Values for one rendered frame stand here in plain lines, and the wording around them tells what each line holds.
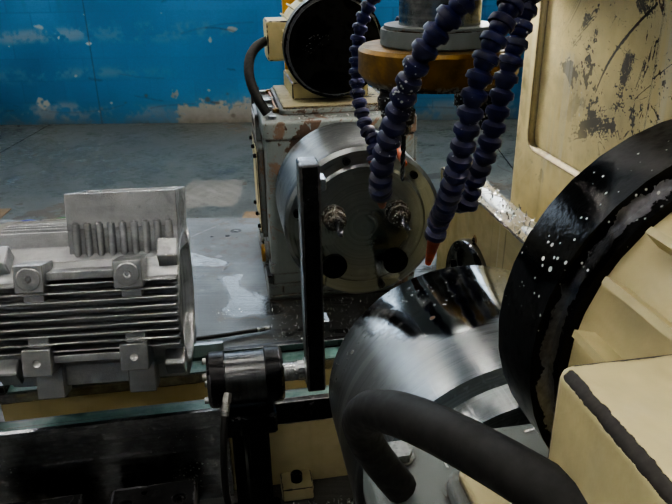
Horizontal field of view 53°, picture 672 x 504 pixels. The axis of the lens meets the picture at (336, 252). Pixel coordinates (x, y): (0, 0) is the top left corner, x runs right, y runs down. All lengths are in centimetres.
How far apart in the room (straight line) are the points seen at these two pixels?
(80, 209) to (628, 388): 66
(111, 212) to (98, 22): 588
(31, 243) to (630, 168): 66
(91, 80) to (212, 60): 114
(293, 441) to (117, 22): 589
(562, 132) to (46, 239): 64
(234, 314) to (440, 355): 83
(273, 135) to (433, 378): 79
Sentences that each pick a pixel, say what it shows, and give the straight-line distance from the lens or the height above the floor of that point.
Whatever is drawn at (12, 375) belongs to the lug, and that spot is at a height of 102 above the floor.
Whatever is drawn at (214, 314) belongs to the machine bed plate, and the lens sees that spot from 131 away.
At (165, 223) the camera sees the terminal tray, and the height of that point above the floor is 116.
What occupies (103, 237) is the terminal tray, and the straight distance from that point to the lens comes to 79.
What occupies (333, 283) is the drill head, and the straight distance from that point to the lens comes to 109.
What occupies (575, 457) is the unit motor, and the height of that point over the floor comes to 129.
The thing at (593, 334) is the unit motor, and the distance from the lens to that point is 27.
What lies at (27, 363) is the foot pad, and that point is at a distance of 78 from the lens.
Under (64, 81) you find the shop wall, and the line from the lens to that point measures 684.
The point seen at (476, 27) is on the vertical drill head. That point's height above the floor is 136.
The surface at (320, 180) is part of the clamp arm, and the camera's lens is 64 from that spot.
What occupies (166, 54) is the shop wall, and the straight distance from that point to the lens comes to 649.
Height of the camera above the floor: 143
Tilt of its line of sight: 24 degrees down
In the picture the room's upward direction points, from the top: 1 degrees counter-clockwise
